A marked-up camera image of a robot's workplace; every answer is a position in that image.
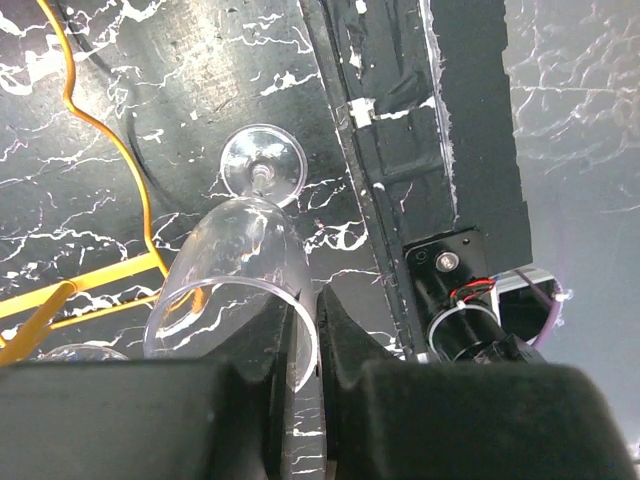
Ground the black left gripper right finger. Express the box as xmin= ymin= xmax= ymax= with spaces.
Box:
xmin=317 ymin=287 xmax=636 ymax=479

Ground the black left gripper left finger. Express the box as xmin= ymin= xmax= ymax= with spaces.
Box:
xmin=1 ymin=296 xmax=293 ymax=479

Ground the clear wine glass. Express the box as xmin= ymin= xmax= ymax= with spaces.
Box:
xmin=142 ymin=123 xmax=329 ymax=480

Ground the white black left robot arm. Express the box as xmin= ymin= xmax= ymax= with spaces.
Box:
xmin=1 ymin=265 xmax=637 ymax=479

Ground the gold wire wine glass rack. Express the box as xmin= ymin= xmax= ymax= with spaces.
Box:
xmin=0 ymin=0 xmax=209 ymax=366

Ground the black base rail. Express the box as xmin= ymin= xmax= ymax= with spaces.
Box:
xmin=301 ymin=1 xmax=532 ymax=358

